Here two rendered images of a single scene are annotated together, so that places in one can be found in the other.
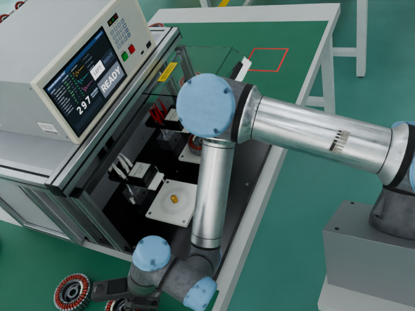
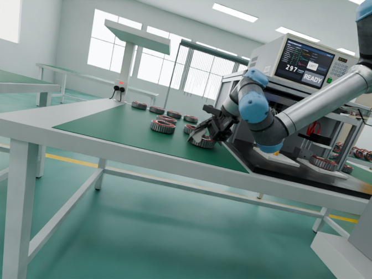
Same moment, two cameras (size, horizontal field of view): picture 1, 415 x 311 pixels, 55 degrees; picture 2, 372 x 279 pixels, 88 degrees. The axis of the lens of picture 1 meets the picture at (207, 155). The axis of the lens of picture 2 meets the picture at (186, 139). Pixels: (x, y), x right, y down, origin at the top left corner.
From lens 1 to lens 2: 82 cm
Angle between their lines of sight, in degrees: 48
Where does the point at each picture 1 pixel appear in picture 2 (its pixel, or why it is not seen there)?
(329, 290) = (343, 241)
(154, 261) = (254, 72)
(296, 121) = not seen: outside the picture
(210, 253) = (277, 123)
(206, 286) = (263, 98)
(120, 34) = (339, 70)
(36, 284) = not seen: hidden behind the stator
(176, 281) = (252, 87)
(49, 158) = not seen: hidden behind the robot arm
